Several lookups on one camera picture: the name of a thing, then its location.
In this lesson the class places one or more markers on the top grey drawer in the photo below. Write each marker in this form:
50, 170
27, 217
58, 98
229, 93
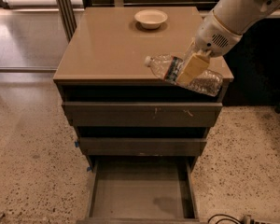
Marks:
142, 114

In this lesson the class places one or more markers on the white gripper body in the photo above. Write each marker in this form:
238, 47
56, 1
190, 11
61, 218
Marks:
214, 37

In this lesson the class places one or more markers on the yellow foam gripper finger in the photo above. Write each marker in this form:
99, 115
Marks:
191, 49
194, 66

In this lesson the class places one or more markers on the middle grey drawer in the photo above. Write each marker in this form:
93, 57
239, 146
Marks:
142, 146

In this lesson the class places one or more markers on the clear plastic water bottle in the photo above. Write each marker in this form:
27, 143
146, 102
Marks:
167, 67

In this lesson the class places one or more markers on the white paper bowl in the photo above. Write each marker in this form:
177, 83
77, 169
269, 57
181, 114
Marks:
151, 18

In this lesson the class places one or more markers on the metal frame post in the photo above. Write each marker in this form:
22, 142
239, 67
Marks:
68, 17

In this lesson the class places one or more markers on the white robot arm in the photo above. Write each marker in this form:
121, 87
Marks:
239, 15

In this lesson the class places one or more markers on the tan drawer cabinet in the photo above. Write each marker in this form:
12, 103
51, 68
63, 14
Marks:
104, 62

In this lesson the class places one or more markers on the bottom open grey drawer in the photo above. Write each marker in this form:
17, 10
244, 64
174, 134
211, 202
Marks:
141, 190

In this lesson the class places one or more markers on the grey power strip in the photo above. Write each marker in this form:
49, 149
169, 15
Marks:
250, 220

